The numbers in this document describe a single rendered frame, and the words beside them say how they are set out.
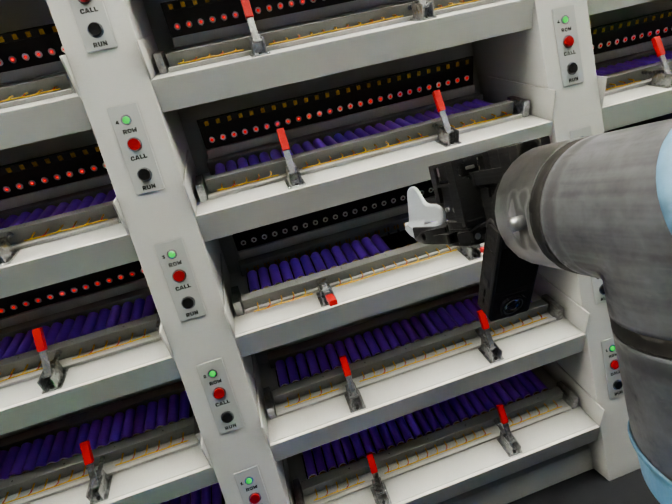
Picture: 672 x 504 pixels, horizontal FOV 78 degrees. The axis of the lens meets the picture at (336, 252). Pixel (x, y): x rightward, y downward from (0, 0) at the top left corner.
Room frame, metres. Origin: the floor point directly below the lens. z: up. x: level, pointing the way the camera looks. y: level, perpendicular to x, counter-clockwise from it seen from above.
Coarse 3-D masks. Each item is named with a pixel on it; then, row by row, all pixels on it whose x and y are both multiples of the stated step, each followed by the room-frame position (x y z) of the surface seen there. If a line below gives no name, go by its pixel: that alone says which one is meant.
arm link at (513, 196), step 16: (560, 144) 0.27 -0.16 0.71; (528, 160) 0.28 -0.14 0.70; (544, 160) 0.27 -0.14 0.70; (512, 176) 0.29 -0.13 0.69; (528, 176) 0.27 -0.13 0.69; (512, 192) 0.28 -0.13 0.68; (528, 192) 0.26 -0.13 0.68; (496, 208) 0.30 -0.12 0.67; (512, 208) 0.28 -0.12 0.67; (528, 208) 0.26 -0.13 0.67; (512, 224) 0.27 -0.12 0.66; (528, 224) 0.26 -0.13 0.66; (512, 240) 0.29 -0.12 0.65; (528, 240) 0.27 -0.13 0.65; (528, 256) 0.28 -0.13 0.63; (544, 256) 0.26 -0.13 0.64
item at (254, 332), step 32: (352, 224) 0.83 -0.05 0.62; (448, 256) 0.72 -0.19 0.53; (224, 288) 0.67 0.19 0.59; (352, 288) 0.68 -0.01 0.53; (384, 288) 0.67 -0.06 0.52; (416, 288) 0.67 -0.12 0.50; (448, 288) 0.69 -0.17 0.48; (256, 320) 0.65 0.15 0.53; (288, 320) 0.64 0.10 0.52; (320, 320) 0.65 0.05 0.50; (352, 320) 0.67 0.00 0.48; (256, 352) 0.64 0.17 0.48
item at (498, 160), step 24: (528, 144) 0.32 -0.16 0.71; (432, 168) 0.41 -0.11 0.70; (456, 168) 0.37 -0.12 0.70; (480, 168) 0.38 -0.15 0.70; (504, 168) 0.32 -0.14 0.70; (456, 192) 0.37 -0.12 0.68; (480, 192) 0.37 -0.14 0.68; (456, 216) 0.38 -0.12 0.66; (480, 216) 0.37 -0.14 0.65; (480, 240) 0.37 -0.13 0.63
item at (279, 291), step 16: (384, 256) 0.71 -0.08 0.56; (400, 256) 0.71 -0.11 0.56; (416, 256) 0.71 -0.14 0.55; (432, 256) 0.71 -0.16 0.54; (320, 272) 0.70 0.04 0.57; (336, 272) 0.69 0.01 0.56; (352, 272) 0.70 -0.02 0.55; (272, 288) 0.69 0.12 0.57; (288, 288) 0.68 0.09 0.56; (304, 288) 0.69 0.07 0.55; (256, 304) 0.68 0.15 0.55
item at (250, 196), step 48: (336, 96) 0.82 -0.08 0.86; (384, 96) 0.84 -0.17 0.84; (432, 96) 0.86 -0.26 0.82; (480, 96) 0.86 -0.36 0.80; (528, 96) 0.76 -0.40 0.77; (240, 144) 0.80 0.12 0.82; (288, 144) 0.67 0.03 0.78; (336, 144) 0.73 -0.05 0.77; (384, 144) 0.74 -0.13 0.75; (432, 144) 0.72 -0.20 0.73; (480, 144) 0.69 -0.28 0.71; (192, 192) 0.66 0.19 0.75; (240, 192) 0.68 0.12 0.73; (288, 192) 0.64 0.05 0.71; (336, 192) 0.66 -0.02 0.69
